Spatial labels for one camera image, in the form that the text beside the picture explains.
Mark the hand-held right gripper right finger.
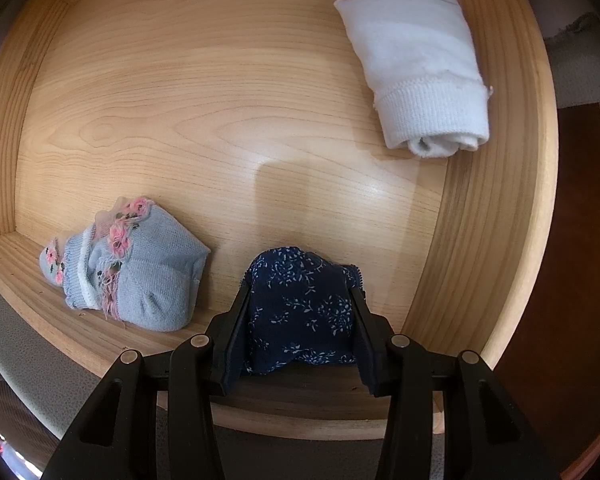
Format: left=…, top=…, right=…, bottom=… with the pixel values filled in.
left=349, top=285, right=556, bottom=480

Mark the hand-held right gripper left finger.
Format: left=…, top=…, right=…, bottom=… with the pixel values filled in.
left=42, top=280, right=253, bottom=480

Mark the navy speckled underwear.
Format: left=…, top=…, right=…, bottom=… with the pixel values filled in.
left=242, top=246, right=366, bottom=377

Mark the white sock roll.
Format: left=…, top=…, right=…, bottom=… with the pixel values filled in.
left=333, top=0, right=495, bottom=158

